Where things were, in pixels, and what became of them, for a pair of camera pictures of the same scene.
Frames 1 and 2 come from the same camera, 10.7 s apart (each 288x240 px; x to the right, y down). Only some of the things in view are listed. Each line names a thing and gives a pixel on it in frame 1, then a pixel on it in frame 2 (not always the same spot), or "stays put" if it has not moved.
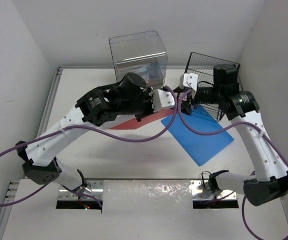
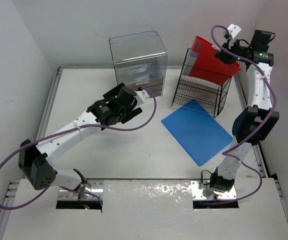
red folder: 146,120 to 209,68
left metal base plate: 97,191 stays put
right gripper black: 185,105 to 225,57
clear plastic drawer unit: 142,53 stays put
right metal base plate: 199,192 stays put
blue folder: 200,147 stays put
